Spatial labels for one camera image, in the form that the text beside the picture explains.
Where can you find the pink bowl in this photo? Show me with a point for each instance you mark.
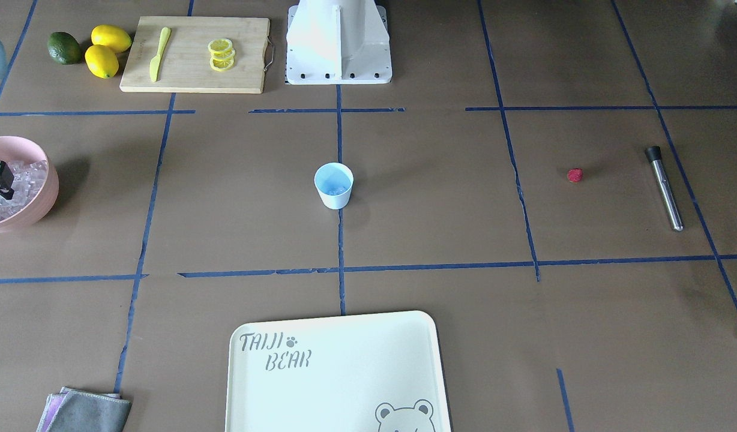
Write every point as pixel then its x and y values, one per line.
pixel 14 148

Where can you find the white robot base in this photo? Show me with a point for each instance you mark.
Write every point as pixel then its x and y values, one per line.
pixel 338 43

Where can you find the cream bear tray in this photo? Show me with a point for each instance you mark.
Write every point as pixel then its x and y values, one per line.
pixel 366 372

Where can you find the wooden cutting board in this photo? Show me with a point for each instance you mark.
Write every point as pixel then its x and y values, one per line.
pixel 185 62

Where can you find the red strawberry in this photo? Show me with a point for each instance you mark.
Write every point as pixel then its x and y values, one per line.
pixel 575 175

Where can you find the green avocado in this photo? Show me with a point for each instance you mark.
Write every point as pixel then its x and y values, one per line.
pixel 64 49

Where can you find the light blue cup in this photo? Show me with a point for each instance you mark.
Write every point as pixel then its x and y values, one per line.
pixel 334 182

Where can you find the steel muddler black tip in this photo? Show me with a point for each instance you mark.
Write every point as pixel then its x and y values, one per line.
pixel 654 156

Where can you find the lemon slices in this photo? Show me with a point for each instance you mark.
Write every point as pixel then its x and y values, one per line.
pixel 222 54

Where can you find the yellow lemon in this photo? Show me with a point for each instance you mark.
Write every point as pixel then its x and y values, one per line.
pixel 115 38
pixel 101 61

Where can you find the ice cubes in bowl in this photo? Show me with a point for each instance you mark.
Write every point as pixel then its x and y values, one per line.
pixel 28 180

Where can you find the ice cube in cup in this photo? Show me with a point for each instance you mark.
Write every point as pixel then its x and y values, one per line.
pixel 337 189

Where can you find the yellow plastic knife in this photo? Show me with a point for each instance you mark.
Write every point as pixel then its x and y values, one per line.
pixel 155 61

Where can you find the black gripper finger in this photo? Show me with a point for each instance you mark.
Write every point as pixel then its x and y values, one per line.
pixel 6 181

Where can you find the grey folded cloth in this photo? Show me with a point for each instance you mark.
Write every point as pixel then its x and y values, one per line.
pixel 76 410

